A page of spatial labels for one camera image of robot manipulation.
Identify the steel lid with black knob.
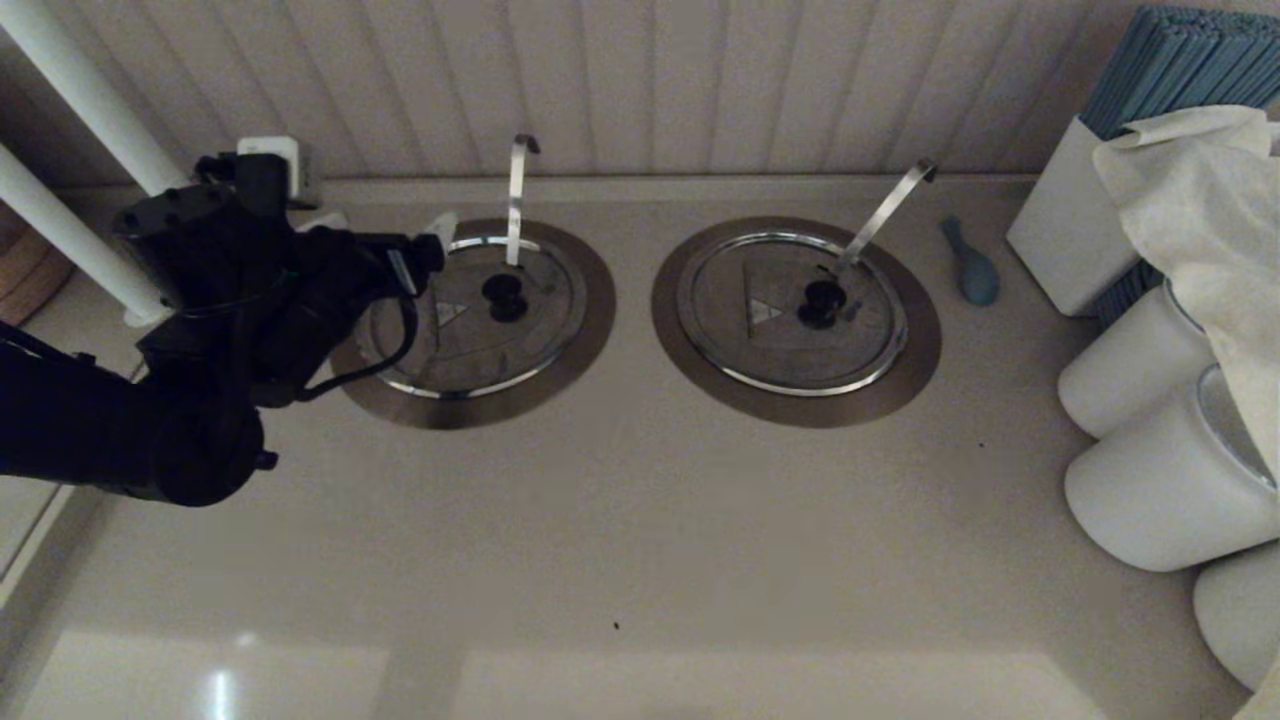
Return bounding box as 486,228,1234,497
365,235,588,399
676,232,909,397

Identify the blue plastic spoon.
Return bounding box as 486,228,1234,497
940,215,1001,307

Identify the white round pole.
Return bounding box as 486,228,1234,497
0,0,196,196
0,140,176,329

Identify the white rectangular holder box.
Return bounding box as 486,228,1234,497
1005,117,1136,318

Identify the white cylindrical canister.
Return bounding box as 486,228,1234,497
1057,280,1216,441
1190,540,1280,691
1063,365,1279,573

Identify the thin black camera cable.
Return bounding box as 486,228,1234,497
295,290,421,403

